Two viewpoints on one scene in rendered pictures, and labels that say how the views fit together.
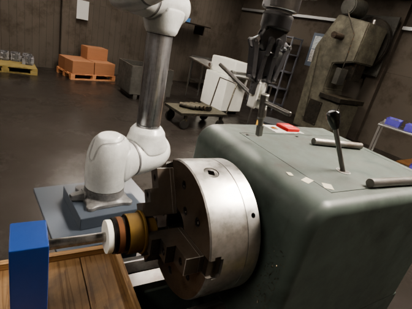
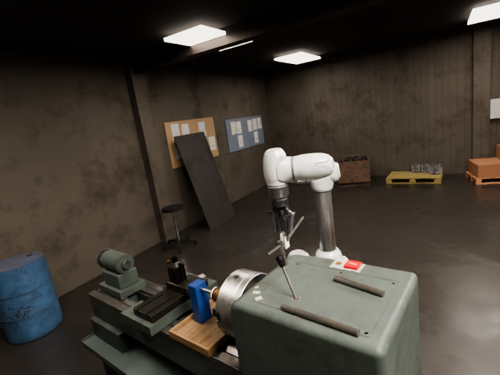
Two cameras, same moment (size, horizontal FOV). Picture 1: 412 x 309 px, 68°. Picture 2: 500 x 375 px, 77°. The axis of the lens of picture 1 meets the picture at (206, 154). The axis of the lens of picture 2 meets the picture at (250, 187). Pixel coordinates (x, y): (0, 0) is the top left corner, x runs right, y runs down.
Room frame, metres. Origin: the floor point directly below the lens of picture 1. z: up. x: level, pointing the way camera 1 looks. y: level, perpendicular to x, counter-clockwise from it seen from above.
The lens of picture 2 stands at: (0.33, -1.34, 1.94)
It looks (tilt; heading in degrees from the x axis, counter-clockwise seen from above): 12 degrees down; 73
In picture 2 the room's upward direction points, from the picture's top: 8 degrees counter-clockwise
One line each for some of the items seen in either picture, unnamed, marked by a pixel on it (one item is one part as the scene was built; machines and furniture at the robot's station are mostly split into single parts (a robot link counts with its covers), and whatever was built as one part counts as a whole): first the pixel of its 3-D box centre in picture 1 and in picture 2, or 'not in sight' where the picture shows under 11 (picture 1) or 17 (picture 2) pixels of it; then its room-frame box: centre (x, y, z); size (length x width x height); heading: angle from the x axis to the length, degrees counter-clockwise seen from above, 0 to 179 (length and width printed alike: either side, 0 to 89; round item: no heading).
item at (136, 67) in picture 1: (144, 80); not in sight; (6.39, 1.60, 0.33); 0.95 x 0.80 x 0.65; 132
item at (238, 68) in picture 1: (224, 84); not in sight; (6.77, -0.06, 0.56); 2.36 x 0.60 x 1.11; 42
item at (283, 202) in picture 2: (273, 32); (280, 207); (0.82, -0.09, 1.54); 0.08 x 0.07 x 0.09; 124
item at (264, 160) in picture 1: (301, 209); (326, 329); (0.86, -0.33, 1.06); 0.59 x 0.48 x 0.39; 124
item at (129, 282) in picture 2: not in sight; (118, 270); (-0.04, 0.99, 1.01); 0.30 x 0.20 x 0.29; 124
